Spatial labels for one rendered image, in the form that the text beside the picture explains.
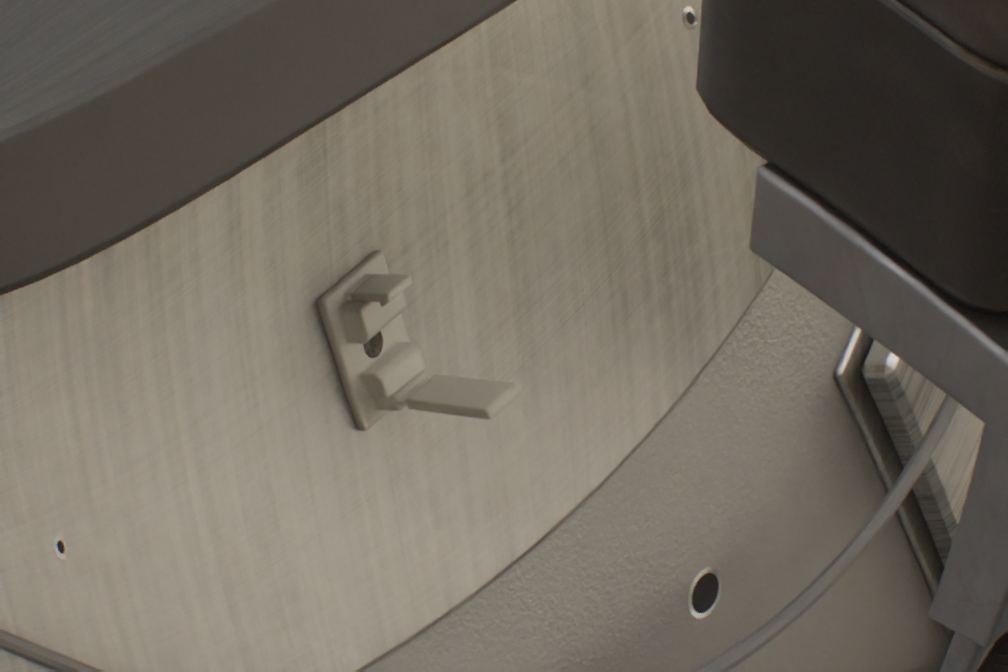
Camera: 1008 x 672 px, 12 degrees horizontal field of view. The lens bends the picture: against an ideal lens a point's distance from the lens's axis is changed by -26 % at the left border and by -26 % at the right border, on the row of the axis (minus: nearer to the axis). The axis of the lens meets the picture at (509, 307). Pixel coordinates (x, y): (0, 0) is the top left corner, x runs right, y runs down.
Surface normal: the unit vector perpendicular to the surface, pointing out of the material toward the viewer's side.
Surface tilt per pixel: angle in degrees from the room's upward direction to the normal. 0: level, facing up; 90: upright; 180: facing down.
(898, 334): 96
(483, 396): 17
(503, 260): 90
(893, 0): 56
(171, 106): 90
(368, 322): 90
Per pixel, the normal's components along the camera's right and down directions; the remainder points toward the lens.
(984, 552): -0.69, 0.29
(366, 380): -0.56, 0.47
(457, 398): -0.22, -0.88
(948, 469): 0.79, 0.04
